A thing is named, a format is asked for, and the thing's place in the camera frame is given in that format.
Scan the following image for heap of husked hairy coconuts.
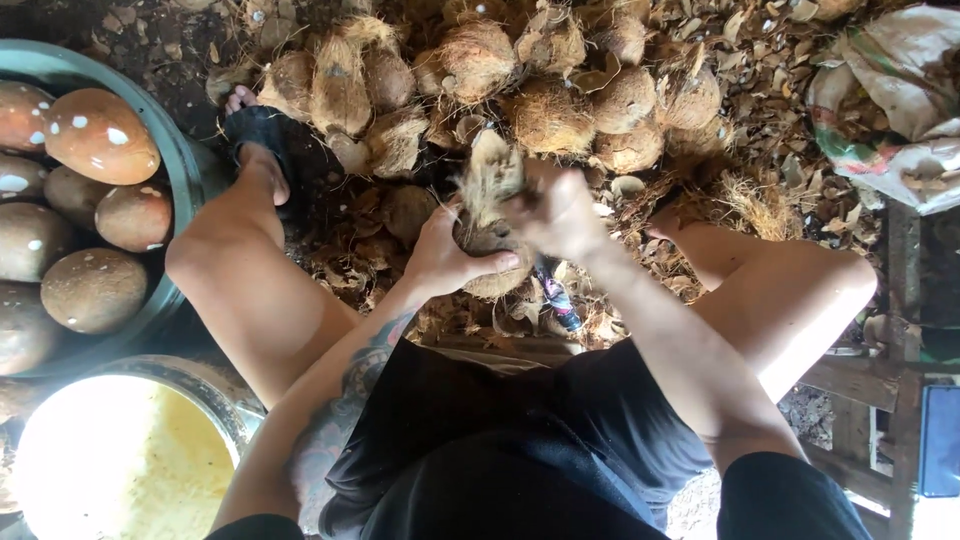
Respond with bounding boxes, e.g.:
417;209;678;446
205;0;738;180

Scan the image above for round brown shell piece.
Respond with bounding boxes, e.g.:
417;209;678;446
381;184;441;243

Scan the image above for group of peeled smooth coconuts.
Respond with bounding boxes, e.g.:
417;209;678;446
0;79;175;376

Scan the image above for person's right hand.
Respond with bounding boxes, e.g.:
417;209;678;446
501;159;612;264

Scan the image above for green metal basin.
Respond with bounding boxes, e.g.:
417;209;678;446
0;39;207;378

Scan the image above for black sandal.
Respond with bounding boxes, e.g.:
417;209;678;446
223;103;303;220

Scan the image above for wooden frame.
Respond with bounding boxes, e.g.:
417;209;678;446
780;201;960;540

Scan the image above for blue plastic container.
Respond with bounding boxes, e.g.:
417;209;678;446
918;384;960;500

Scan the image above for person's left leg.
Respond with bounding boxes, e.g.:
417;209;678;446
164;84;366;411

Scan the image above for white woven sack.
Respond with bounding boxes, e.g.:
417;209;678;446
806;3;960;217

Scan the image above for black shirt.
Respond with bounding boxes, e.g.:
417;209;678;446
205;442;876;540

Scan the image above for fibrous brown coconut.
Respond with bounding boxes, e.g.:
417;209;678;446
452;129;538;301

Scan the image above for person's right leg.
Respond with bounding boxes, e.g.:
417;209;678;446
646;202;879;406

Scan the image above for person's leg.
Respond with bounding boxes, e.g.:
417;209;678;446
646;202;879;406
164;84;366;411

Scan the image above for metal bowl of pale liquid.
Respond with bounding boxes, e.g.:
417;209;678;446
13;355;265;540

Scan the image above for black shorts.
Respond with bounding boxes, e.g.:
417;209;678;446
318;336;715;540

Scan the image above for pile of coconut shell chips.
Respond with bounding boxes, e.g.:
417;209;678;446
90;0;890;354

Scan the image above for knife with patterned handle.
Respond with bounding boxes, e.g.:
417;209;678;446
532;255;585;333

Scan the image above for person's left hand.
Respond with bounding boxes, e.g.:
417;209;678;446
405;201;522;301

